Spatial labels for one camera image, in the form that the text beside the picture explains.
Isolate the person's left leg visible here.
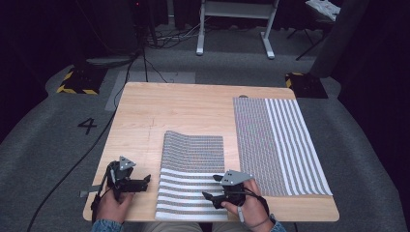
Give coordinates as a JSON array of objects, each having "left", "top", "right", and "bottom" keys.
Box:
[{"left": 140, "top": 221, "right": 203, "bottom": 232}]

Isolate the person's right leg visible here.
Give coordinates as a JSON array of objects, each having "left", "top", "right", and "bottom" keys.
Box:
[{"left": 211, "top": 221, "right": 248, "bottom": 232}]

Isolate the long black floor cable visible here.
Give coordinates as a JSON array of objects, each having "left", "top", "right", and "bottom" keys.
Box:
[{"left": 26, "top": 47, "right": 147, "bottom": 232}]

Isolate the dark equipment stand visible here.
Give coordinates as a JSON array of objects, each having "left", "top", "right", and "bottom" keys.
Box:
[{"left": 128, "top": 0, "right": 160, "bottom": 50}]

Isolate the thin black cable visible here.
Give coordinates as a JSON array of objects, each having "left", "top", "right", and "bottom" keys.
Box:
[{"left": 141, "top": 47, "right": 169, "bottom": 84}]

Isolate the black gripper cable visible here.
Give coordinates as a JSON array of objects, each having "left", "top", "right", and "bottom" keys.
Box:
[{"left": 229, "top": 187, "right": 271, "bottom": 220}]

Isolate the bundle of floor cables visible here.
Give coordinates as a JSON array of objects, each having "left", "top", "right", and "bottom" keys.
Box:
[{"left": 144, "top": 17, "right": 211, "bottom": 50}]

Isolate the person's leg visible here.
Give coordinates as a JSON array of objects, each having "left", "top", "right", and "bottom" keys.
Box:
[
  {"left": 211, "top": 221, "right": 248, "bottom": 232},
  {"left": 140, "top": 221, "right": 203, "bottom": 232}
]

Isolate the person's left hand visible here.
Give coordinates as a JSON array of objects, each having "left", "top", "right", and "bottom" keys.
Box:
[{"left": 95, "top": 188, "right": 135, "bottom": 225}]

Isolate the person's right hand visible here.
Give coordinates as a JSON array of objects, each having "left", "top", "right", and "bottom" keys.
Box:
[{"left": 221, "top": 178, "right": 275, "bottom": 232}]

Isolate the grey curtain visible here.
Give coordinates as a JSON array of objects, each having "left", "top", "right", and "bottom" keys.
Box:
[{"left": 309, "top": 0, "right": 370, "bottom": 79}]

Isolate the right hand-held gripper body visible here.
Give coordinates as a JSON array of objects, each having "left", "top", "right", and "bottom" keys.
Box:
[{"left": 220, "top": 169, "right": 255, "bottom": 208}]

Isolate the black chair frame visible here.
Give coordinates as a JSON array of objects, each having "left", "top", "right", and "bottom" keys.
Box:
[{"left": 285, "top": 17, "right": 333, "bottom": 62}]

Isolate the black yellow striped base plate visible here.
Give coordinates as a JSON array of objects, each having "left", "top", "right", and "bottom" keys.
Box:
[
  {"left": 56, "top": 66, "right": 108, "bottom": 97},
  {"left": 284, "top": 72, "right": 329, "bottom": 100}
]

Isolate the stack of striped placemats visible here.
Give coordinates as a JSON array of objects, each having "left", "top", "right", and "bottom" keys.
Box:
[{"left": 155, "top": 130, "right": 229, "bottom": 222}]

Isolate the white desk frame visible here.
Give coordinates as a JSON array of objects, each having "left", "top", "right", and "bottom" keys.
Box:
[{"left": 195, "top": 0, "right": 280, "bottom": 61}]

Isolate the black strap with grey tag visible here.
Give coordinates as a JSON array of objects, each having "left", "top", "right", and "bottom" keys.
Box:
[{"left": 78, "top": 162, "right": 113, "bottom": 225}]

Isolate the white cloth bundle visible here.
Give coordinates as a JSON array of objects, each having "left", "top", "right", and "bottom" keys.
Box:
[{"left": 305, "top": 0, "right": 341, "bottom": 22}]

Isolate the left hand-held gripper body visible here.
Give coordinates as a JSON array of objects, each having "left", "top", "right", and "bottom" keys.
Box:
[{"left": 104, "top": 156, "right": 141, "bottom": 198}]

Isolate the single striped woven mat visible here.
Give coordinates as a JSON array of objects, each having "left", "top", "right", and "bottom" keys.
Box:
[{"left": 232, "top": 96, "right": 334, "bottom": 198}]

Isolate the grey flat stand base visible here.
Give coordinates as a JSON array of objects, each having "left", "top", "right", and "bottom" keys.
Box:
[{"left": 85, "top": 55, "right": 133, "bottom": 69}]

